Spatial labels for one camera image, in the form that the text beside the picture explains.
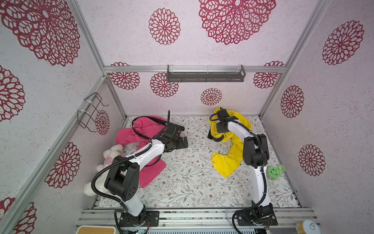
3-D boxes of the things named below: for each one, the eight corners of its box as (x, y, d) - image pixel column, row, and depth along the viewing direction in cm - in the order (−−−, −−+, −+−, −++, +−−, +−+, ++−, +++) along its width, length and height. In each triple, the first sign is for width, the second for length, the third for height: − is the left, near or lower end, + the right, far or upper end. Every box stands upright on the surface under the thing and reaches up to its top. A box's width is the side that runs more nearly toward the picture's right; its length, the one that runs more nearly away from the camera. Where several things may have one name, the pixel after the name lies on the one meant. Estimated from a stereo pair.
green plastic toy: (268, 180, 89) (272, 177, 85) (263, 171, 92) (266, 168, 88) (284, 175, 91) (289, 172, 87) (278, 167, 94) (282, 163, 90)
